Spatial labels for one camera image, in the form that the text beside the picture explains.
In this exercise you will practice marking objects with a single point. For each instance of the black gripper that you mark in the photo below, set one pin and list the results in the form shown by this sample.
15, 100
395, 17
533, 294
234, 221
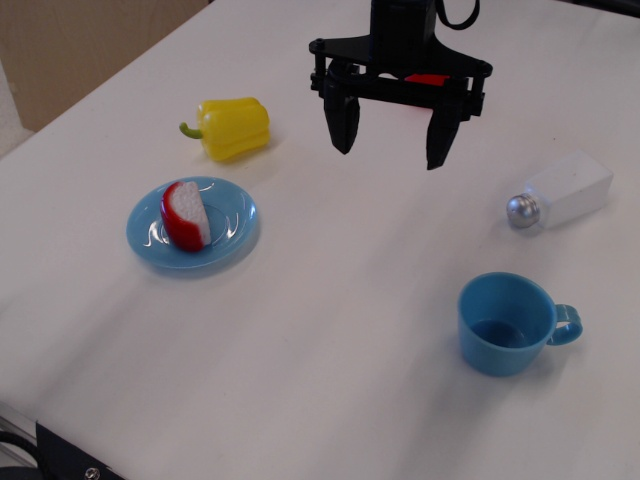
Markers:
401, 42

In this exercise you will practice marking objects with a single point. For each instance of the blue plastic plate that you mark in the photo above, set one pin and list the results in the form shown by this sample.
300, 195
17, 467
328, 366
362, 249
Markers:
232, 216

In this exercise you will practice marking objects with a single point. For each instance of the red toy ball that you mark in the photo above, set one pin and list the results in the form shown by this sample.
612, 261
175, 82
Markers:
433, 85

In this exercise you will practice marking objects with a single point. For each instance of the yellow toy bell pepper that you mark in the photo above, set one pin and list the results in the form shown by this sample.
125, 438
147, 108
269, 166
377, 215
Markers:
230, 127

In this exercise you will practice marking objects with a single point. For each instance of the clear salt shaker silver cap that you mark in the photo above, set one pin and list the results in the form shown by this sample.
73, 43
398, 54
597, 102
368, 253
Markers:
573, 186

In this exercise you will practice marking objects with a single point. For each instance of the blue plastic cup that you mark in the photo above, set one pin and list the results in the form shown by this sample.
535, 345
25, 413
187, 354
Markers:
505, 320

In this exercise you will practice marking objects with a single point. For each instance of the black corner bracket with screw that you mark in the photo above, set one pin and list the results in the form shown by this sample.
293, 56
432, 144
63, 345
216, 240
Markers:
67, 461

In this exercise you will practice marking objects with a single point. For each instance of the aluminium table frame rail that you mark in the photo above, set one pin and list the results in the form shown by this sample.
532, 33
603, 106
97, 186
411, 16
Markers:
16, 463

